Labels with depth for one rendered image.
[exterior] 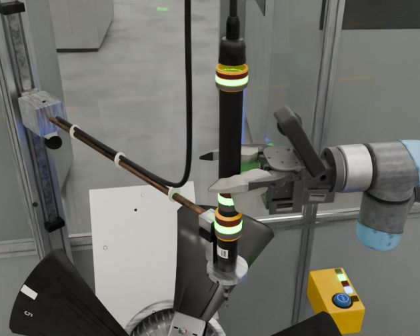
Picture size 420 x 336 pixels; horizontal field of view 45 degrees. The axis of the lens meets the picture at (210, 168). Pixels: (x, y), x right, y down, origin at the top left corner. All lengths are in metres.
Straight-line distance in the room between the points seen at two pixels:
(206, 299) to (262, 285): 0.93
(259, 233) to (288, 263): 0.88
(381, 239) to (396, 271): 1.24
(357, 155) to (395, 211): 0.13
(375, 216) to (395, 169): 0.10
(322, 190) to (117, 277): 0.63
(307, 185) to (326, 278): 0.69
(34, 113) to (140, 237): 0.38
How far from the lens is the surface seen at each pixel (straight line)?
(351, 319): 1.42
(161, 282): 1.27
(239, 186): 0.72
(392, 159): 0.82
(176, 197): 0.89
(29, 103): 1.25
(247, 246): 1.03
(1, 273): 1.84
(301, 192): 0.78
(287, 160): 0.77
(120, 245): 1.27
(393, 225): 0.88
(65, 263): 1.00
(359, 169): 0.79
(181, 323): 1.07
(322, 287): 1.44
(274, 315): 2.08
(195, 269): 1.06
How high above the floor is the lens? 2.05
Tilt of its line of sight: 31 degrees down
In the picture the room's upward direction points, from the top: straight up
